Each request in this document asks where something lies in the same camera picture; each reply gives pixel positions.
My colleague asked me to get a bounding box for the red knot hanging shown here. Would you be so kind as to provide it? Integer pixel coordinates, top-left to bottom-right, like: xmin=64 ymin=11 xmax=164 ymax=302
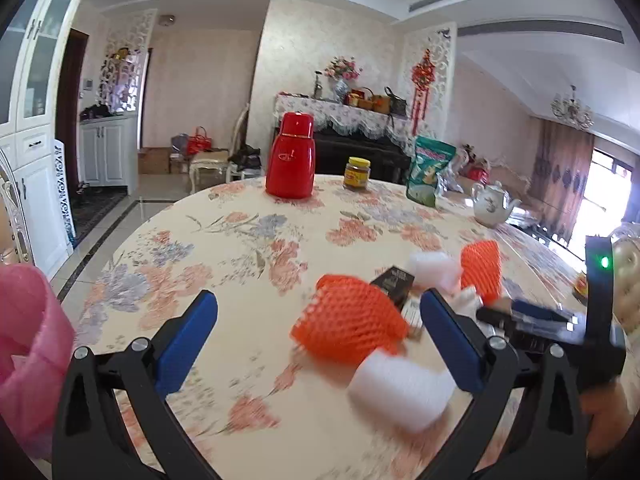
xmin=411 ymin=49 xmax=435 ymax=122

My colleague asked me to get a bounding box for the floral tablecloth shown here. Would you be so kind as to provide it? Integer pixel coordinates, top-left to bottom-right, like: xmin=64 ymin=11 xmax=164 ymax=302
xmin=72 ymin=175 xmax=601 ymax=480

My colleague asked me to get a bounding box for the low white cabinet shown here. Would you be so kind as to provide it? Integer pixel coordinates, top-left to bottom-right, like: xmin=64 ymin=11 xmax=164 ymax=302
xmin=79 ymin=112 xmax=140 ymax=196

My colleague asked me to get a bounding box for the small white lattice panel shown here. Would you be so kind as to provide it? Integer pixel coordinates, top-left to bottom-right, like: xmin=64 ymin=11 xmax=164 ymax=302
xmin=49 ymin=140 xmax=77 ymax=248

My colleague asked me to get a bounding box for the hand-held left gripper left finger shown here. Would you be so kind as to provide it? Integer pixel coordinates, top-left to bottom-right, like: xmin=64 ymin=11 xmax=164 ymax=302
xmin=52 ymin=290 xmax=219 ymax=480

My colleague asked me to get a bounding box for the red handbag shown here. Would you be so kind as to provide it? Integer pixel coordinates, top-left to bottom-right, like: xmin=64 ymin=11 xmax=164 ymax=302
xmin=186 ymin=127 xmax=213 ymax=156

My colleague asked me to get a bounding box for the person's right hand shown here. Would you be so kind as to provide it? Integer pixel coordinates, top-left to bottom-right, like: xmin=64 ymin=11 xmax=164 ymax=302
xmin=580 ymin=369 xmax=640 ymax=458

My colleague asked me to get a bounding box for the white teapot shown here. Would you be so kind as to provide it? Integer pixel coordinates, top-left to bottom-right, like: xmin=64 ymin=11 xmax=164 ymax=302
xmin=471 ymin=182 xmax=523 ymax=228

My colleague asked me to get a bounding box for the tall white display cabinet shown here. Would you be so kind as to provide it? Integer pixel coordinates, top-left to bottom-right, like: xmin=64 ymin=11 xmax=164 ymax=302
xmin=0 ymin=0 xmax=96 ymax=281

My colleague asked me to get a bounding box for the floral lace piano cover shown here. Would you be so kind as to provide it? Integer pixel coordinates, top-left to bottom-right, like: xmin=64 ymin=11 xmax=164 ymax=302
xmin=274 ymin=92 xmax=416 ymax=143

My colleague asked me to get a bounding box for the dark handbag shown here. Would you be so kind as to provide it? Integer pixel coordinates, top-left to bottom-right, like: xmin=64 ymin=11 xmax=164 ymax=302
xmin=385 ymin=86 xmax=408 ymax=116

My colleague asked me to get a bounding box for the cream wooden chair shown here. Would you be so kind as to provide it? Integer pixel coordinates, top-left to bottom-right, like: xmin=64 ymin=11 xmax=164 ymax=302
xmin=189 ymin=102 xmax=251 ymax=193

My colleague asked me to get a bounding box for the chandelier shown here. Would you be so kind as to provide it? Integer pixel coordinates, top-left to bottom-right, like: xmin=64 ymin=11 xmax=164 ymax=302
xmin=551 ymin=85 xmax=595 ymax=131

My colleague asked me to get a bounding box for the small orange foam net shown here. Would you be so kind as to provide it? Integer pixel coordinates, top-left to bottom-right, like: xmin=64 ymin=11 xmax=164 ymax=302
xmin=290 ymin=274 xmax=410 ymax=363

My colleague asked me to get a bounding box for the beige leather ornate chair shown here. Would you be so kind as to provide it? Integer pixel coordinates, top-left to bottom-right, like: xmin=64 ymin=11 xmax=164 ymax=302
xmin=612 ymin=225 xmax=640 ymax=321
xmin=0 ymin=152 xmax=32 ymax=281

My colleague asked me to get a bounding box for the cardboard box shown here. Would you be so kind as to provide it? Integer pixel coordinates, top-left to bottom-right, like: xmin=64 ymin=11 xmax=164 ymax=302
xmin=137 ymin=146 xmax=171 ymax=175

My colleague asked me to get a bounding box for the green snack bag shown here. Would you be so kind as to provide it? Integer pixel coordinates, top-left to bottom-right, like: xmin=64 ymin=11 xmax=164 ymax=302
xmin=406 ymin=136 xmax=457 ymax=208

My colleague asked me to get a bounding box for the jar with yellow label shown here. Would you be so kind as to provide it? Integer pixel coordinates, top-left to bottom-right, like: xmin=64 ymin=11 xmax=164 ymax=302
xmin=344 ymin=156 xmax=372 ymax=192

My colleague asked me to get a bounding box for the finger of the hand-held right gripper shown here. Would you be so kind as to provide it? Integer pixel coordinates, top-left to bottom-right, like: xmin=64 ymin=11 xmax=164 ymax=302
xmin=475 ymin=307 xmax=583 ymax=350
xmin=510 ymin=300 xmax=576 ymax=323

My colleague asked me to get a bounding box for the small black box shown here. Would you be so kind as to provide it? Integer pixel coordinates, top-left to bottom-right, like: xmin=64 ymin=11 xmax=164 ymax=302
xmin=370 ymin=266 xmax=416 ymax=311

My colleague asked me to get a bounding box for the black piano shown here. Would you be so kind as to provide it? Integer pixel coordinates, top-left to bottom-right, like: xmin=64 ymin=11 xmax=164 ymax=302
xmin=272 ymin=127 xmax=413 ymax=183

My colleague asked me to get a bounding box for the window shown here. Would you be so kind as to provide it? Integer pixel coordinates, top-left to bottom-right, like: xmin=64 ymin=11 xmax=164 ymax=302
xmin=590 ymin=147 xmax=640 ymax=241

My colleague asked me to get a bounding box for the brown curtain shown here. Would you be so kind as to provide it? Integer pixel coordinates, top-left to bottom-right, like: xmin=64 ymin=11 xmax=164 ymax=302
xmin=530 ymin=117 xmax=596 ymax=246

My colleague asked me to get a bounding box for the dark wooden door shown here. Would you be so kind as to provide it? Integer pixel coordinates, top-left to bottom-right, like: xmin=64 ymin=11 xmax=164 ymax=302
xmin=55 ymin=27 xmax=91 ymax=196

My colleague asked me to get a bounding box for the red thermos jug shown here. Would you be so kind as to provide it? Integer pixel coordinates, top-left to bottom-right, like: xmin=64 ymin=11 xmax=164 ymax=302
xmin=265 ymin=111 xmax=316 ymax=199

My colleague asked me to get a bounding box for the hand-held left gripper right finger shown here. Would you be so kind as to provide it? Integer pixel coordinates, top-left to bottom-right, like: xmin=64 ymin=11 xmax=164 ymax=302
xmin=420 ymin=290 xmax=588 ymax=480

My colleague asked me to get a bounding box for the pink waste bin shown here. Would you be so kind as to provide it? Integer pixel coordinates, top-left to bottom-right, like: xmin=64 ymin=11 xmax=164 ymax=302
xmin=0 ymin=265 xmax=76 ymax=461

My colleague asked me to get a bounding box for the cream ornate sofa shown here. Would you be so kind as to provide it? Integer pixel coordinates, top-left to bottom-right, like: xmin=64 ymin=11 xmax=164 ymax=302
xmin=492 ymin=157 xmax=535 ymax=203

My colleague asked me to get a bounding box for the white lattice partition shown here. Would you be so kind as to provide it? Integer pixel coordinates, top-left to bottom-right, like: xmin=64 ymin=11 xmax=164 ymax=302
xmin=97 ymin=8 xmax=158 ymax=116
xmin=400 ymin=21 xmax=458 ymax=146

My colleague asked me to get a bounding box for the dark clothes pile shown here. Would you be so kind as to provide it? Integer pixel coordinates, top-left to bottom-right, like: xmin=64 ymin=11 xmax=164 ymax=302
xmin=229 ymin=144 xmax=263 ymax=171

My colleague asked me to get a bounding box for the white foam block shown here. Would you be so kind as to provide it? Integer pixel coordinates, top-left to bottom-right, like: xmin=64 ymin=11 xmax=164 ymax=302
xmin=405 ymin=252 xmax=463 ymax=291
xmin=347 ymin=350 xmax=456 ymax=433

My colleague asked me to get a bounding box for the large orange foam net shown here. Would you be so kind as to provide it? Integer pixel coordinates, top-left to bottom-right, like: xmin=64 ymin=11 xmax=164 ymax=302
xmin=460 ymin=240 xmax=502 ymax=306

